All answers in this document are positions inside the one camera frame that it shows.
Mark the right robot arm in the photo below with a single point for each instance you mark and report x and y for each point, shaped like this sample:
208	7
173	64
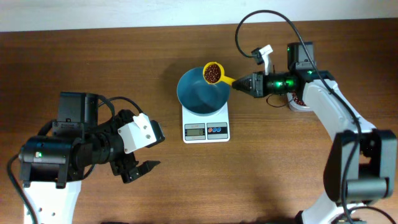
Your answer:
361	166

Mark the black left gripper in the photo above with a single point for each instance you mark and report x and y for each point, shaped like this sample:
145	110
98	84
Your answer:
123	163

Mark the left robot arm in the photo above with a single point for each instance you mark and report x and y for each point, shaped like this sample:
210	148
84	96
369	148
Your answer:
88	131

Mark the clear plastic container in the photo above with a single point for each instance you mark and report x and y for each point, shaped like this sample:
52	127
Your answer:
294	107

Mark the teal blue bowl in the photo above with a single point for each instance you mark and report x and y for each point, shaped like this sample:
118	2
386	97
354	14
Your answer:
199	97

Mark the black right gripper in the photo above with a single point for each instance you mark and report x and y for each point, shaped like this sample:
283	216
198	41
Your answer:
257	84

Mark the white digital kitchen scale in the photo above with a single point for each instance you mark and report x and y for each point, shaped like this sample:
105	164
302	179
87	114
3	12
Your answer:
205	128

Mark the yellow plastic measuring scoop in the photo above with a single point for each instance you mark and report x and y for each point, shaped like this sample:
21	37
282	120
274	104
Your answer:
223	77

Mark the red beans in scoop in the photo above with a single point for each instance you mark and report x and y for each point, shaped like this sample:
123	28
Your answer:
212	73

